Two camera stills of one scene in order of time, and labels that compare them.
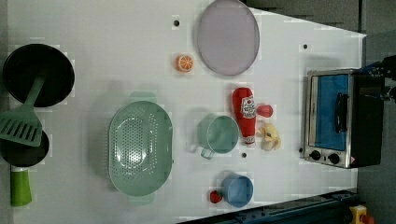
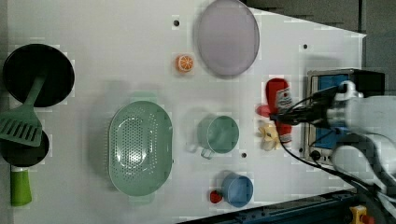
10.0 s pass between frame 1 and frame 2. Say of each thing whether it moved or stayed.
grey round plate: stayed
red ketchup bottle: moved
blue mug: stayed
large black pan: stayed
